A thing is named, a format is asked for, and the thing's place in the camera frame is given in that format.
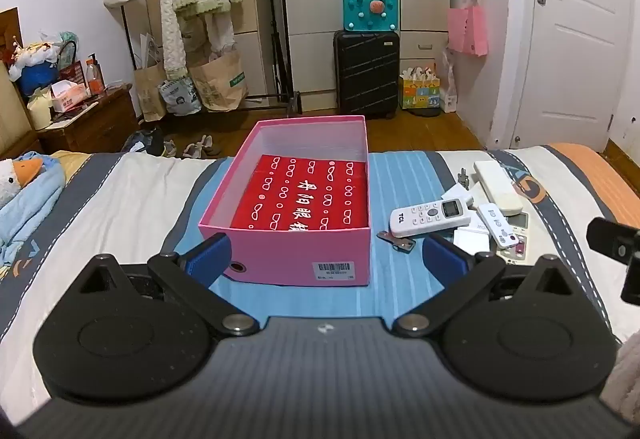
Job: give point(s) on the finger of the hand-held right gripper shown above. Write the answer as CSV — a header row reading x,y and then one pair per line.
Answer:
x,y
607,239

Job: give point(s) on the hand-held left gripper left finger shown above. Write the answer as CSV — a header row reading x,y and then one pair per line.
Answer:
x,y
207,259

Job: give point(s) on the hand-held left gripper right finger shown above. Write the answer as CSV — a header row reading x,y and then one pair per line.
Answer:
x,y
445,264

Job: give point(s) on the white air conditioner remote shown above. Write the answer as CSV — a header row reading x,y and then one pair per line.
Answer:
x,y
420,220

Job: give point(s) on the cream remote with pink buttons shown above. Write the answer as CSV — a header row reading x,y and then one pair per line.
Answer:
x,y
521,225

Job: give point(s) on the small metal key bunch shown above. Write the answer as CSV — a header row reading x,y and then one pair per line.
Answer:
x,y
465,178

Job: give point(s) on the pink cardboard box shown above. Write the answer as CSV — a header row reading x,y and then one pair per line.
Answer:
x,y
300,251

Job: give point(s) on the cream rectangular remote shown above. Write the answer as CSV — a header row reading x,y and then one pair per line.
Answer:
x,y
495,184

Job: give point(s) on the small white box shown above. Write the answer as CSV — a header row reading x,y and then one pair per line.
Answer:
x,y
470,240

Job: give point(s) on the flat metal key tool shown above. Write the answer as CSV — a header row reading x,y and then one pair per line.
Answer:
x,y
397,241

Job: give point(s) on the white small electronic device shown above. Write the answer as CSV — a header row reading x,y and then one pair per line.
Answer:
x,y
497,221

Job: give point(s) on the striped bed sheet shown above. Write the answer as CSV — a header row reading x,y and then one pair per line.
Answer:
x,y
125,199

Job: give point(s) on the red printed packet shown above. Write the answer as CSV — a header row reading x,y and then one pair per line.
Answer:
x,y
305,191

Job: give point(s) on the dark parcel bag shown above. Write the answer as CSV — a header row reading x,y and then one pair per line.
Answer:
x,y
145,141

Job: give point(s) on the white fluffy sleeve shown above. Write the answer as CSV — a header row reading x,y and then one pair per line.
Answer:
x,y
622,384

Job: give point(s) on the white green plastic bag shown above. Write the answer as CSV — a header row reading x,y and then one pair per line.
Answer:
x,y
180,96

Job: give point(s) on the colourful cartoon gift box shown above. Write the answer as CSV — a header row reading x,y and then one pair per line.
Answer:
x,y
419,91

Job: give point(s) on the clear plastic bag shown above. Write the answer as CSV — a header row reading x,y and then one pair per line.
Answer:
x,y
448,89

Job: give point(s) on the small brown paper bag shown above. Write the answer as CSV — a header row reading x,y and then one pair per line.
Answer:
x,y
149,94

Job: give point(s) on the large brown paper bag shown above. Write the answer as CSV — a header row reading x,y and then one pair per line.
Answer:
x,y
222,84

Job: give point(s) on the wooden nightstand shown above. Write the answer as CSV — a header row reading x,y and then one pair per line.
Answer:
x,y
95,124

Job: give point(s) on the white door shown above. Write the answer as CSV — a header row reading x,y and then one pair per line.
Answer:
x,y
575,59

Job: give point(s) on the blue duck plush blanket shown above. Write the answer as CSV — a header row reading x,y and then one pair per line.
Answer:
x,y
30,204

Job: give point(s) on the black suitcase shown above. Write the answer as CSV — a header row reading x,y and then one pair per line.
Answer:
x,y
365,74

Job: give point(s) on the pink white tissue box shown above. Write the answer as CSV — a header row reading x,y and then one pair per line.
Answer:
x,y
67,96

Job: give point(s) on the orange bottle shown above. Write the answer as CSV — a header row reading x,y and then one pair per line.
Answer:
x,y
94,76

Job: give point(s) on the pink paper bag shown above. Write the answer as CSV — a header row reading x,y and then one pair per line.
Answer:
x,y
467,31

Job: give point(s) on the wooden headboard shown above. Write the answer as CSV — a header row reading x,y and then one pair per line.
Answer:
x,y
12,114

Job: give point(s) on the blue plastic bag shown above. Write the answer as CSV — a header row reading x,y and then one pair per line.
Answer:
x,y
37,79

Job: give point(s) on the black clothes rack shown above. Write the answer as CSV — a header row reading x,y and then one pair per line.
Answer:
x,y
272,19

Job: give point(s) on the teal tote bag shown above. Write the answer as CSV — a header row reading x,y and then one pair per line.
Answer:
x,y
370,14

